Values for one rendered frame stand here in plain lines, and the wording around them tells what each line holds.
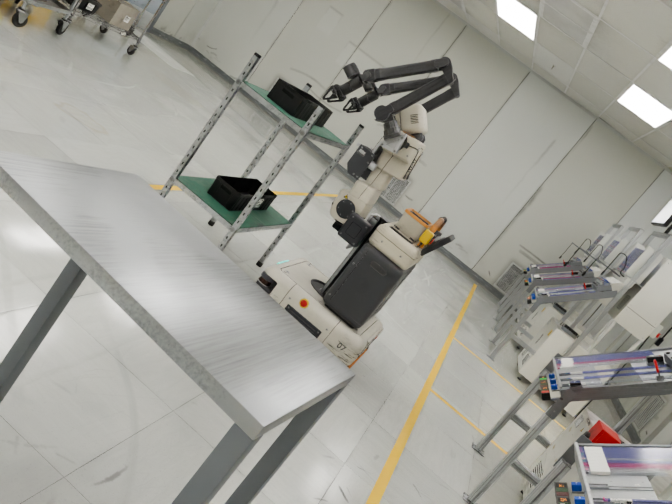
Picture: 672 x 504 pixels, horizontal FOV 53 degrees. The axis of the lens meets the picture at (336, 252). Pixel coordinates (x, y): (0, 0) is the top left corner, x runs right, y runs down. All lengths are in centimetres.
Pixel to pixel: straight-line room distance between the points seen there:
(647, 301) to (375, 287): 379
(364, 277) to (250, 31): 879
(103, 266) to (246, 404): 33
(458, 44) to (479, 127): 131
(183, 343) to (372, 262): 241
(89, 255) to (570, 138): 992
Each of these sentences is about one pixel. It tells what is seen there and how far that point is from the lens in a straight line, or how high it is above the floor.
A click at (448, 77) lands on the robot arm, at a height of 156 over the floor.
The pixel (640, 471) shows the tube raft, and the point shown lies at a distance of 254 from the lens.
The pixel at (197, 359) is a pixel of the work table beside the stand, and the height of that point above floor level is 80.
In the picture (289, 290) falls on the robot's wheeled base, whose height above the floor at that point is 24.
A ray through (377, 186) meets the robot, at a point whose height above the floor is 92.
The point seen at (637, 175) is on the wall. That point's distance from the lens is 1087.
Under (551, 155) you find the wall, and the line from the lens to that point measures 1076.
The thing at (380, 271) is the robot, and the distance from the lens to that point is 343.
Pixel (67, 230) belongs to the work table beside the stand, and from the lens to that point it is 121.
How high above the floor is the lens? 128
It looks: 12 degrees down
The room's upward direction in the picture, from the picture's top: 38 degrees clockwise
